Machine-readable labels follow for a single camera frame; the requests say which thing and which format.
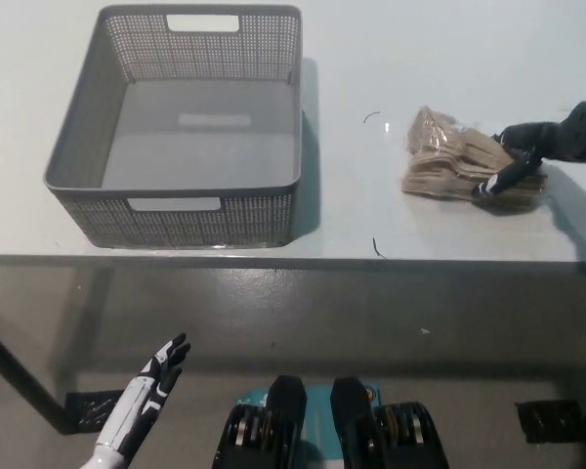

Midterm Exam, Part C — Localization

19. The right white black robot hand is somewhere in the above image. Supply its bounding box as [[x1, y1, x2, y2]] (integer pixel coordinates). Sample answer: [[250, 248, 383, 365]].
[[471, 93, 586, 197]]

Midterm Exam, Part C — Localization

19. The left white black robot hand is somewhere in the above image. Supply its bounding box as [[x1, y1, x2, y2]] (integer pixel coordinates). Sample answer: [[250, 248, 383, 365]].
[[96, 333, 192, 453]]

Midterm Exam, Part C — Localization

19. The bag of wooden cutlery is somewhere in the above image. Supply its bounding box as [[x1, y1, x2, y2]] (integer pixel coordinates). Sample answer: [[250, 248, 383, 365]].
[[400, 105, 549, 212]]

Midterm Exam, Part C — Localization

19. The black table leg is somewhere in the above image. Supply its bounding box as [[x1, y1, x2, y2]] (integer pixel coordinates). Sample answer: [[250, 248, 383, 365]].
[[0, 317, 68, 436]]

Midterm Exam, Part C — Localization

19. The black teal robot body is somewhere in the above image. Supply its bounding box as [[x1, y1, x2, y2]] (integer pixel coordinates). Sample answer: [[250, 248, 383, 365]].
[[211, 374, 451, 469]]

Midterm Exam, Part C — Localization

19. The gray perforated plastic basket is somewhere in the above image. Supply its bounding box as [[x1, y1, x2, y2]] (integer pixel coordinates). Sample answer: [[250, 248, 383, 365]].
[[43, 4, 304, 250]]

